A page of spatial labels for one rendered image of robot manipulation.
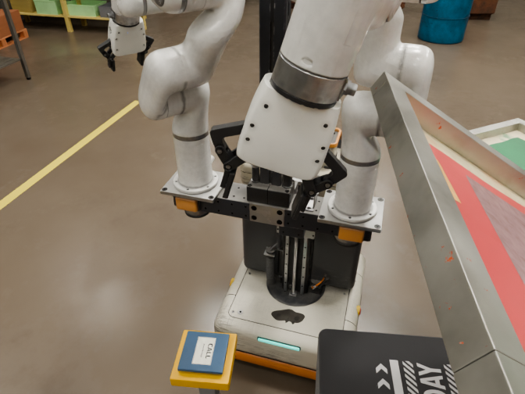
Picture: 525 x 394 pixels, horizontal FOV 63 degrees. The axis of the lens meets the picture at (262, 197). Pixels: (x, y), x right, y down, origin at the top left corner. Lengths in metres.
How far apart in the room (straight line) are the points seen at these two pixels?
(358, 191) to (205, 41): 0.48
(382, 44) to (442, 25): 6.08
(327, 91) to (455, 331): 0.24
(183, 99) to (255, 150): 0.58
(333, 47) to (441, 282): 0.23
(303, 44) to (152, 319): 2.07
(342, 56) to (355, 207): 0.69
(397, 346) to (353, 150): 0.47
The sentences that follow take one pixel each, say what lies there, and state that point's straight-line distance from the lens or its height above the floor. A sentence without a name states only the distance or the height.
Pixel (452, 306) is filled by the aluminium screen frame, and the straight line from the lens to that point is 0.38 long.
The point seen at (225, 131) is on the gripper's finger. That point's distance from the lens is 0.50.
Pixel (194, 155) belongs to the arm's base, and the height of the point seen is 1.25.
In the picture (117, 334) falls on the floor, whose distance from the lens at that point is 2.36.
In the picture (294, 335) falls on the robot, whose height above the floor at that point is 0.28.
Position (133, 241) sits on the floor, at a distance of 2.84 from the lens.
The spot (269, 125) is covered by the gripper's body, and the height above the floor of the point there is 1.60.
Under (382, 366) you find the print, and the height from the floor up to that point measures 0.95.
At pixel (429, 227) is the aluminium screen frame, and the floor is 1.54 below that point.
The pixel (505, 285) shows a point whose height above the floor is 1.46.
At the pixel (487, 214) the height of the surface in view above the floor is 1.43.
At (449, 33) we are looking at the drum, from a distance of 7.02.
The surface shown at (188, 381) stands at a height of 0.95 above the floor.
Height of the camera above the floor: 1.81
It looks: 36 degrees down
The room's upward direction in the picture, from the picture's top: straight up
